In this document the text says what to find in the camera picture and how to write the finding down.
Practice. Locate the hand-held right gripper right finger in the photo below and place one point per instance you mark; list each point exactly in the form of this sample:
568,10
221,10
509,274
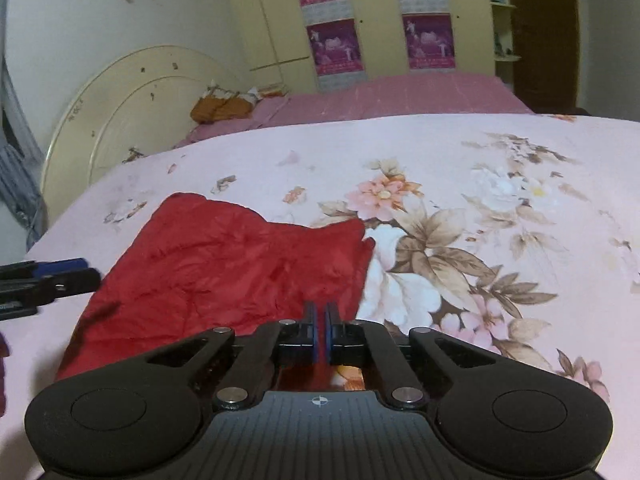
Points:
330,332

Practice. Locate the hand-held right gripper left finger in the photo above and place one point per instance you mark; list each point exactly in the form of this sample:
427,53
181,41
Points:
311,332

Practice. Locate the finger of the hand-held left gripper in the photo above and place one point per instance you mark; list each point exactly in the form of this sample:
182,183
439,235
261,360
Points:
75,280
55,266

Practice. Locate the red puffer jacket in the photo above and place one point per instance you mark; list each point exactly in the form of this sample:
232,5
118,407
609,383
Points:
225,270

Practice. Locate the grey striped cloth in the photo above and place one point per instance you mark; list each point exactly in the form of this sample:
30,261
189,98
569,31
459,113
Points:
17,180

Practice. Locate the pink floral bedsheet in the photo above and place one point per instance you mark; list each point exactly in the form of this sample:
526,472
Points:
475,260

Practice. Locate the cream wooden headboard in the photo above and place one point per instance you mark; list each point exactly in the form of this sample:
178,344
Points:
125,110

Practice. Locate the orange-brown cloth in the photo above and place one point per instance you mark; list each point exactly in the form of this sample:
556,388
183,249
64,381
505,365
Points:
220,109

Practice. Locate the pink checked bedspread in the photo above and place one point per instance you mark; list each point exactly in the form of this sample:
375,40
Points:
400,97

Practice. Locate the yellow wardrobe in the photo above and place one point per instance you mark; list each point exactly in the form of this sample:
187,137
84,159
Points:
380,10

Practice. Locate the small dark figurines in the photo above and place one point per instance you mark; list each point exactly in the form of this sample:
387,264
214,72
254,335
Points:
505,46

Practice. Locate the brown wooden door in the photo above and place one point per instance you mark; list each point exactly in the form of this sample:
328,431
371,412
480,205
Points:
542,35

